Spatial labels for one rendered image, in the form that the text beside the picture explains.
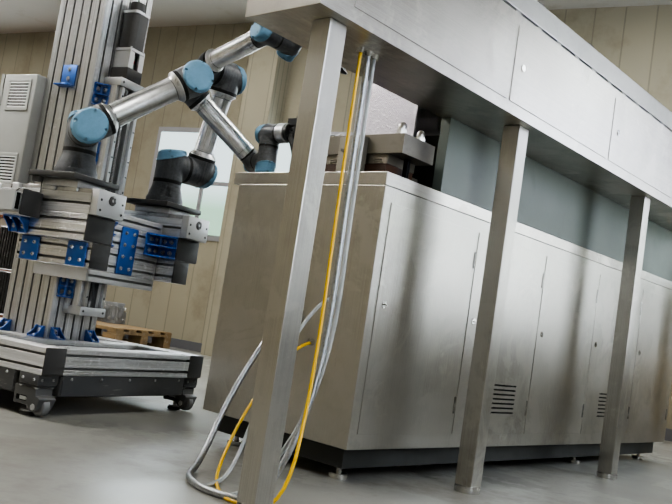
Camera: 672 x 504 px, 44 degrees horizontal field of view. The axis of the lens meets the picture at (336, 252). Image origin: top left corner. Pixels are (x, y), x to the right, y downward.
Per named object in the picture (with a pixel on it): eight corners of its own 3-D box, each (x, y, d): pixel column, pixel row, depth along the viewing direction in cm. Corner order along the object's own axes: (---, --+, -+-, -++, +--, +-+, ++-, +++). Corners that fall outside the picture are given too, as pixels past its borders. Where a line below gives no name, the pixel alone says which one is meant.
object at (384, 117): (356, 155, 283) (364, 102, 284) (411, 153, 267) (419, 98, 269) (355, 154, 282) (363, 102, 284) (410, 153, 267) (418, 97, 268)
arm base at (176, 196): (137, 199, 336) (141, 175, 337) (161, 206, 349) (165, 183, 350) (166, 201, 329) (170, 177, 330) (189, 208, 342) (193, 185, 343)
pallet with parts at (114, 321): (172, 349, 720) (179, 312, 723) (108, 345, 650) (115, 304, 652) (75, 330, 775) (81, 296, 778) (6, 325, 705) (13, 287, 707)
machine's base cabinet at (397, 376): (546, 436, 460) (566, 283, 468) (663, 462, 418) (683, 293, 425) (196, 438, 273) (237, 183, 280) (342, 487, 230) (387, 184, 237)
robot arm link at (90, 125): (77, 153, 290) (211, 91, 310) (83, 147, 277) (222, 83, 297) (60, 121, 288) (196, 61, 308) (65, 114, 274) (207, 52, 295)
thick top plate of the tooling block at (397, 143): (336, 166, 282) (338, 149, 283) (432, 165, 256) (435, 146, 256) (304, 155, 270) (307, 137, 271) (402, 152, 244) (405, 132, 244)
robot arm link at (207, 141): (170, 179, 349) (209, 54, 344) (199, 187, 360) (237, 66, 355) (185, 186, 341) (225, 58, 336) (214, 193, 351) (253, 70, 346)
